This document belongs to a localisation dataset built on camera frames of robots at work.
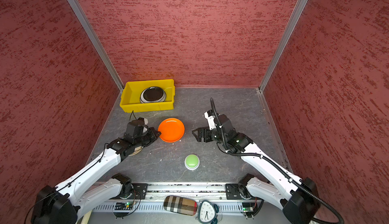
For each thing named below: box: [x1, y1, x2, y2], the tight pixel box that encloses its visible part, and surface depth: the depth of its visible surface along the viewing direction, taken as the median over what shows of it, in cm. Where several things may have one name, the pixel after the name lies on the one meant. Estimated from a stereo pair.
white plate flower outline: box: [139, 86, 167, 104], surface depth 109 cm
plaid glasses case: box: [163, 195, 199, 216], surface depth 69 cm
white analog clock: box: [195, 200, 220, 224], surface depth 67 cm
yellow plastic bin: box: [119, 79, 176, 114], surface depth 112 cm
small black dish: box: [143, 87, 165, 102], surface depth 112 cm
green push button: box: [184, 154, 201, 171], surface depth 84 cm
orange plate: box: [158, 117, 185, 143], surface depth 86 cm
